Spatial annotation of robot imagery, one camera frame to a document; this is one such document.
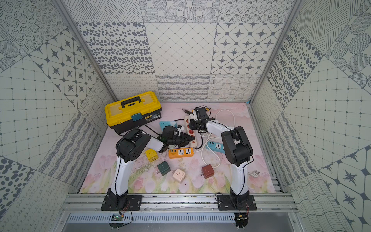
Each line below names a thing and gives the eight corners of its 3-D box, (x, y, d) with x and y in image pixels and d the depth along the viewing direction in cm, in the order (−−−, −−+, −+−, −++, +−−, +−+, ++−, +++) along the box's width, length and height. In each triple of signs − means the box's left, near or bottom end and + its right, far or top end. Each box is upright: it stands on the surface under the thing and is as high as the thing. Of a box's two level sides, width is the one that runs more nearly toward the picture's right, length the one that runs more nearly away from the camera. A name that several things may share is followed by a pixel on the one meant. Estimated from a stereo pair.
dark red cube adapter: (205, 179, 84) (206, 176, 80) (201, 170, 87) (201, 167, 83) (213, 175, 85) (214, 172, 81) (209, 167, 88) (210, 163, 84)
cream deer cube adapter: (172, 178, 84) (171, 175, 80) (177, 170, 87) (176, 167, 83) (181, 184, 82) (180, 181, 78) (186, 176, 85) (185, 173, 80)
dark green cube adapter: (162, 176, 84) (161, 173, 80) (158, 168, 87) (156, 165, 83) (171, 170, 86) (170, 167, 82) (166, 163, 89) (165, 159, 85)
